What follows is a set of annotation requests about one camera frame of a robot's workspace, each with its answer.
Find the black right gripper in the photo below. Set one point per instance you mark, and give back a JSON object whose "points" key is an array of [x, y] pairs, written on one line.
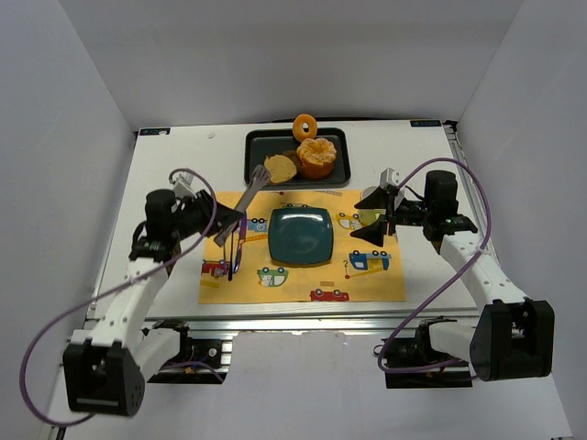
{"points": [[392, 215]]}

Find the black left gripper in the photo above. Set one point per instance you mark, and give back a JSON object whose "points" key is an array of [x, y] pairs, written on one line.
{"points": [[202, 214]]}

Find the sliced bread loaf piece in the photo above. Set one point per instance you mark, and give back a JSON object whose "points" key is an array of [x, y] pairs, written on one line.
{"points": [[281, 169]]}

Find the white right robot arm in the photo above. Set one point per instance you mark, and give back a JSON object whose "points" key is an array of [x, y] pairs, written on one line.
{"points": [[514, 335]]}

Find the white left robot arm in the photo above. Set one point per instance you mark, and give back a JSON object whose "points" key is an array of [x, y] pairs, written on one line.
{"points": [[106, 373]]}

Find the light green mug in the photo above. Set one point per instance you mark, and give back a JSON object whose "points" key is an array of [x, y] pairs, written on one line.
{"points": [[369, 216]]}

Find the iridescent knife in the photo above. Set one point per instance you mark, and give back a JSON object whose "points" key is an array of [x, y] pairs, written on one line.
{"points": [[237, 241]]}

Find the purple spoon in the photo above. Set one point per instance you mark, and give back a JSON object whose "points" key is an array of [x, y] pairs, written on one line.
{"points": [[230, 274]]}

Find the yellow cartoon placemat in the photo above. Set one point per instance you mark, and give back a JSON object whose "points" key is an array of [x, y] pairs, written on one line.
{"points": [[357, 271]]}

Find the teal square plate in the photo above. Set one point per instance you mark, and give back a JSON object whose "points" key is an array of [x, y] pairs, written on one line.
{"points": [[301, 236]]}

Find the orange sugared bun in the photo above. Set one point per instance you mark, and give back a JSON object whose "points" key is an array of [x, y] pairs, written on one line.
{"points": [[317, 157]]}

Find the brown chocolate croissant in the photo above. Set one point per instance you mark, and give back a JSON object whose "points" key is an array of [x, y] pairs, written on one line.
{"points": [[292, 155]]}

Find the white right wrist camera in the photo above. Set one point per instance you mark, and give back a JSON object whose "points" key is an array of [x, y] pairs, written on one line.
{"points": [[390, 180]]}

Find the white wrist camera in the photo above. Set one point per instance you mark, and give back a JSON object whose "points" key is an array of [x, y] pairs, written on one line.
{"points": [[390, 180], [181, 184]]}

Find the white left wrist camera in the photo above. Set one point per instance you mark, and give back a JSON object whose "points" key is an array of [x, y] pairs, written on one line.
{"points": [[181, 184]]}

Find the aluminium table frame rail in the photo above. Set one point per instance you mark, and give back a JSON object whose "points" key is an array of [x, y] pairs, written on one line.
{"points": [[470, 188]]}

